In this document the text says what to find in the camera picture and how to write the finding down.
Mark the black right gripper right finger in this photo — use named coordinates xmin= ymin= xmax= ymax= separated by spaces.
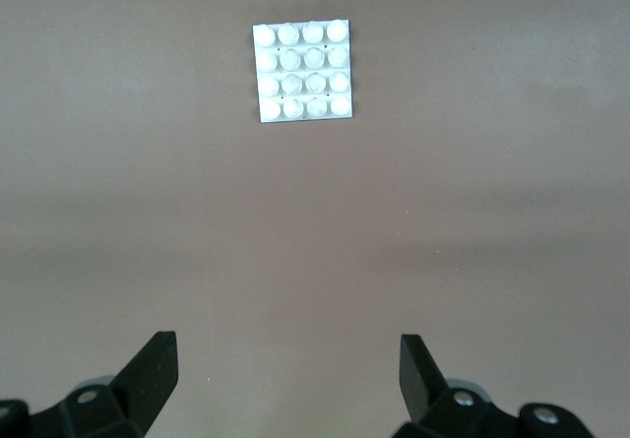
xmin=396 ymin=333 xmax=593 ymax=438

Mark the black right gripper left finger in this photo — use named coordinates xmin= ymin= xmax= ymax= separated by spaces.
xmin=0 ymin=330 xmax=179 ymax=438

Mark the white studded base plate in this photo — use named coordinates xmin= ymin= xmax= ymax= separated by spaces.
xmin=251 ymin=16 xmax=355 ymax=125

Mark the brown table cover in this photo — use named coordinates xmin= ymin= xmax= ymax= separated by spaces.
xmin=0 ymin=0 xmax=630 ymax=438

